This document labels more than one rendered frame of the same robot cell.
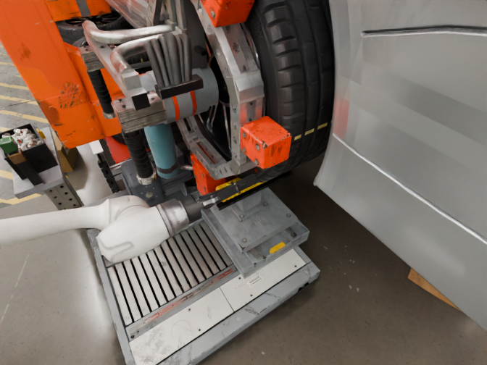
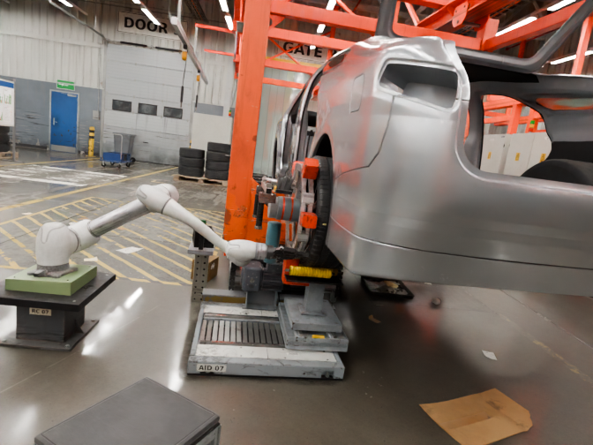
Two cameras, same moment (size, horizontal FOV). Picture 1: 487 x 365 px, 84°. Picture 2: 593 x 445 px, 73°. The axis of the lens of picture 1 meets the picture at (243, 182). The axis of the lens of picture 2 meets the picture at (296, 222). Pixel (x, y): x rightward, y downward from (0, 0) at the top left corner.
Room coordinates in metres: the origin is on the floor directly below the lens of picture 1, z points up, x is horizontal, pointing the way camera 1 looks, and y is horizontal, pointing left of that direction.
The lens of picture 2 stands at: (-1.43, -0.81, 1.20)
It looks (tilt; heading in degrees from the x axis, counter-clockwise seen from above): 10 degrees down; 23
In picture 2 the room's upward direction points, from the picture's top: 8 degrees clockwise
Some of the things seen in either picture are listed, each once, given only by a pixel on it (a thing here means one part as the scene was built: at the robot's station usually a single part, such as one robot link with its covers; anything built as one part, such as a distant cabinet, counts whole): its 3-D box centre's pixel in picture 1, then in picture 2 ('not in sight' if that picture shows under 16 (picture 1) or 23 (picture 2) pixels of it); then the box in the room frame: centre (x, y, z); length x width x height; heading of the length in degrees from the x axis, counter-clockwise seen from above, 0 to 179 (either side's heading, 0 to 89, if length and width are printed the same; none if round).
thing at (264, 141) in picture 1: (264, 143); (308, 220); (0.48, -0.05, 0.85); 0.09 x 0.08 x 0.07; 33
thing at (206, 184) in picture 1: (218, 174); (296, 268); (0.76, 0.10, 0.48); 0.16 x 0.12 x 0.17; 123
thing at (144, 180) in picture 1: (138, 153); (259, 214); (0.47, 0.23, 0.83); 0.04 x 0.04 x 0.16
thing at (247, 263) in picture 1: (247, 216); (310, 325); (0.83, -0.02, 0.13); 0.50 x 0.36 x 0.10; 33
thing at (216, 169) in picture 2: not in sight; (205, 162); (7.42, 5.87, 0.55); 1.40 x 0.80 x 1.09; 116
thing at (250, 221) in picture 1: (246, 188); (313, 296); (0.84, -0.01, 0.32); 0.40 x 0.30 x 0.28; 33
